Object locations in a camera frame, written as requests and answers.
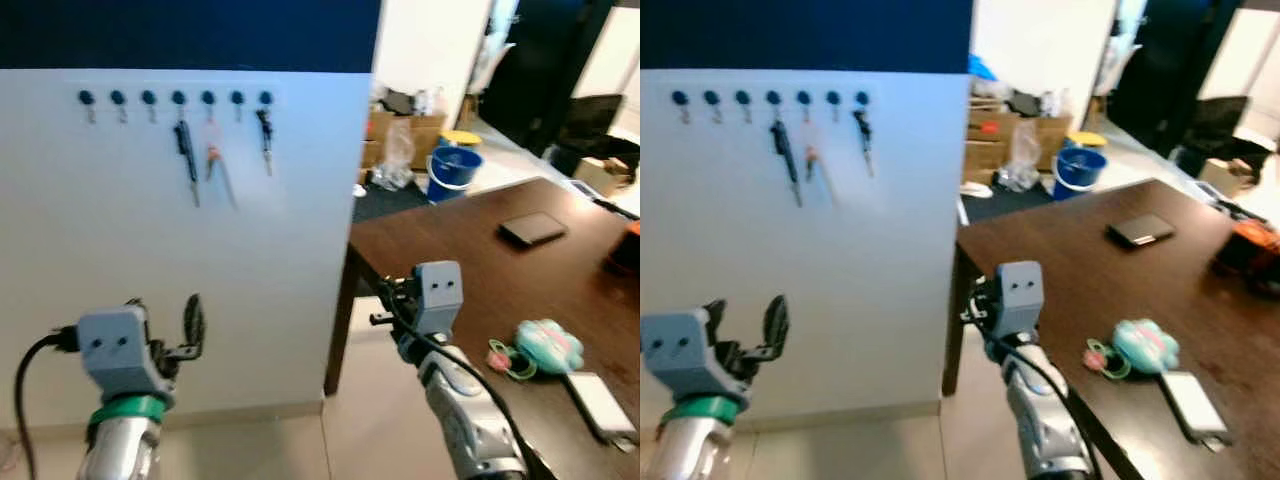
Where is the dark wooden table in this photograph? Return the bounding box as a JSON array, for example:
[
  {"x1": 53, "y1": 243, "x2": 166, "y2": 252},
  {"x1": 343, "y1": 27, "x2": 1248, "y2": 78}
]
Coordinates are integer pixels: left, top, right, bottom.
[
  {"x1": 323, "y1": 177, "x2": 641, "y2": 480},
  {"x1": 941, "y1": 178, "x2": 1280, "y2": 480}
]

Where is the dark floor mat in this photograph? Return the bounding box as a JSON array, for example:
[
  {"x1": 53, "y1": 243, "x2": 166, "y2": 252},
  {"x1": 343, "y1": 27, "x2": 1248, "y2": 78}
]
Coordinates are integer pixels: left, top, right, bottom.
[
  {"x1": 351, "y1": 184, "x2": 433, "y2": 224},
  {"x1": 960, "y1": 188, "x2": 1055, "y2": 225}
]

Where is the orange and black object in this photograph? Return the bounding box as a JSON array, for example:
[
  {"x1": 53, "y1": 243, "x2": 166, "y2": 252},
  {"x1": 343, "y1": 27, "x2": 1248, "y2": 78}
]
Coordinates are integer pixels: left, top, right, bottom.
[
  {"x1": 604, "y1": 221, "x2": 641, "y2": 278},
  {"x1": 1212, "y1": 219, "x2": 1280, "y2": 283}
]

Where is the blue bucket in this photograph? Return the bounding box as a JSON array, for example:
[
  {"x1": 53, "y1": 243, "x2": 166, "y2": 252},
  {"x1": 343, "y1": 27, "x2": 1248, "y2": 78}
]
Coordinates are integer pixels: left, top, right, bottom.
[
  {"x1": 427, "y1": 145, "x2": 485, "y2": 203},
  {"x1": 1051, "y1": 147, "x2": 1109, "y2": 202}
]

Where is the clear plastic bag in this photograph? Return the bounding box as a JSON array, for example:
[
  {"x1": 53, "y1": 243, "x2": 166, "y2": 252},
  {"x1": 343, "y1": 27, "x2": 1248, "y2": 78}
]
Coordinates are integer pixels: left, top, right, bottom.
[
  {"x1": 999, "y1": 118, "x2": 1047, "y2": 193},
  {"x1": 371, "y1": 118, "x2": 417, "y2": 192}
]

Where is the black wallet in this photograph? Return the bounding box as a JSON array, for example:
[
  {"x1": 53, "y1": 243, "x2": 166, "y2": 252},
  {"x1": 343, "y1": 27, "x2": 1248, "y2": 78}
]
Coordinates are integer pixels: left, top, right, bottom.
[
  {"x1": 1106, "y1": 212, "x2": 1177, "y2": 250},
  {"x1": 499, "y1": 211, "x2": 569, "y2": 249}
]

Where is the white phone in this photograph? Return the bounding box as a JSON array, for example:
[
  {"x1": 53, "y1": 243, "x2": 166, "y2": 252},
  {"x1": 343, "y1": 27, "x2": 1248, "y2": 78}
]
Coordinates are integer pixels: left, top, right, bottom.
[
  {"x1": 564, "y1": 371, "x2": 640, "y2": 448},
  {"x1": 1158, "y1": 371, "x2": 1233, "y2": 453}
]

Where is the long black key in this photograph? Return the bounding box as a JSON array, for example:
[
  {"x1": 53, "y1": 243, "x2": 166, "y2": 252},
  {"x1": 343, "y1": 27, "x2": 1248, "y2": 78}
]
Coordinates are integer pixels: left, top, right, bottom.
[
  {"x1": 174, "y1": 118, "x2": 202, "y2": 209},
  {"x1": 769, "y1": 118, "x2": 805, "y2": 209}
]

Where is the large cardboard box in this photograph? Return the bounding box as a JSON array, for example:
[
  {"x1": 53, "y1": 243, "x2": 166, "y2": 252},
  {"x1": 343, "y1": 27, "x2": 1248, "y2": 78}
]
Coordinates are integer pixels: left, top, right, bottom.
[
  {"x1": 963, "y1": 95, "x2": 1073, "y2": 177},
  {"x1": 362, "y1": 108, "x2": 448, "y2": 173}
]

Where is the small cardboard box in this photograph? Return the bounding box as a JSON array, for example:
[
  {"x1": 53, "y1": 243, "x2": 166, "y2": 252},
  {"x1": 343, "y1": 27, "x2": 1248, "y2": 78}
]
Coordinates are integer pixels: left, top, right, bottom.
[
  {"x1": 573, "y1": 156, "x2": 633, "y2": 199},
  {"x1": 1198, "y1": 157, "x2": 1258, "y2": 199}
]

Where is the short black key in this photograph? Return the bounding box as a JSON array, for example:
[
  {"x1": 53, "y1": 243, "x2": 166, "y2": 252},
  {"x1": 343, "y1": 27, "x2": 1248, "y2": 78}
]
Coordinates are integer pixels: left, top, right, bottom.
[
  {"x1": 852, "y1": 109, "x2": 876, "y2": 179},
  {"x1": 255, "y1": 108, "x2": 275, "y2": 177}
]

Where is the black chair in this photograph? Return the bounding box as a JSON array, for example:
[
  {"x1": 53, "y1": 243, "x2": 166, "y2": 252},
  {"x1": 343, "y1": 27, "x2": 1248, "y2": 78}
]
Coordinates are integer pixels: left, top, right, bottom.
[
  {"x1": 1173, "y1": 94, "x2": 1280, "y2": 183},
  {"x1": 548, "y1": 93, "x2": 641, "y2": 179}
]

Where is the dark door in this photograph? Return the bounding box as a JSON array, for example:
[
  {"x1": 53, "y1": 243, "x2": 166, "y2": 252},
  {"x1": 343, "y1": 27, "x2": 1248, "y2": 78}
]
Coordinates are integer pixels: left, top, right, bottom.
[
  {"x1": 478, "y1": 0, "x2": 614, "y2": 158},
  {"x1": 1106, "y1": 0, "x2": 1244, "y2": 158}
]

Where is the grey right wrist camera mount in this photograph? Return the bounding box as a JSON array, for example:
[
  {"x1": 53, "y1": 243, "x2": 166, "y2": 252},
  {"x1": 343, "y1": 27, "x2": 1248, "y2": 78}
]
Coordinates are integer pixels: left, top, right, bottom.
[
  {"x1": 412, "y1": 261, "x2": 464, "y2": 338},
  {"x1": 994, "y1": 261, "x2": 1045, "y2": 341}
]

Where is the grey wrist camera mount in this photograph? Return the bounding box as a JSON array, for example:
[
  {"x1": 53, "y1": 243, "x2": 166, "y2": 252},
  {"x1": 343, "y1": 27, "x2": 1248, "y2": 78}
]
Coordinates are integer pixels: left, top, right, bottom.
[
  {"x1": 994, "y1": 261, "x2": 1045, "y2": 341},
  {"x1": 412, "y1": 261, "x2": 464, "y2": 338},
  {"x1": 641, "y1": 308, "x2": 737, "y2": 403},
  {"x1": 76, "y1": 305, "x2": 177, "y2": 403}
]

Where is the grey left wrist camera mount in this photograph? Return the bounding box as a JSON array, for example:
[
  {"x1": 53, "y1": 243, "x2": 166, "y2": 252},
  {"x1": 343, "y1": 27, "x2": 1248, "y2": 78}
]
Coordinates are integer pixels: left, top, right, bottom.
[
  {"x1": 641, "y1": 308, "x2": 737, "y2": 403},
  {"x1": 76, "y1": 305, "x2": 177, "y2": 403}
]

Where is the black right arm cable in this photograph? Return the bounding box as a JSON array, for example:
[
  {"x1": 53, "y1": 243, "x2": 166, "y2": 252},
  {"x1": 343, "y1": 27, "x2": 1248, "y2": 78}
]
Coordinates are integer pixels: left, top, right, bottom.
[
  {"x1": 985, "y1": 325, "x2": 1147, "y2": 480},
  {"x1": 385, "y1": 295, "x2": 557, "y2": 480}
]

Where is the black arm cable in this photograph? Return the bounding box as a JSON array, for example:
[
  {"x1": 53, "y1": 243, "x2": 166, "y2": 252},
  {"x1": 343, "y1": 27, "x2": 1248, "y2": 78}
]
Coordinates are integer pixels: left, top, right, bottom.
[
  {"x1": 13, "y1": 325, "x2": 83, "y2": 480},
  {"x1": 985, "y1": 325, "x2": 1147, "y2": 480},
  {"x1": 385, "y1": 295, "x2": 557, "y2": 480}
]

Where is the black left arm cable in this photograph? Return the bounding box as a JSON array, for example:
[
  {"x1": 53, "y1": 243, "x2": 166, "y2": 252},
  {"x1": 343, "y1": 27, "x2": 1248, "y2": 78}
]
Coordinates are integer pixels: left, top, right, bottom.
[{"x1": 13, "y1": 325, "x2": 83, "y2": 480}]

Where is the teal plush keychain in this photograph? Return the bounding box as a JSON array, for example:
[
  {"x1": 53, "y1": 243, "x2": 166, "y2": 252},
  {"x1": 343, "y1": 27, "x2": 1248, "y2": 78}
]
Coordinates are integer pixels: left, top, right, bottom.
[
  {"x1": 486, "y1": 319, "x2": 586, "y2": 382},
  {"x1": 1084, "y1": 319, "x2": 1182, "y2": 382}
]

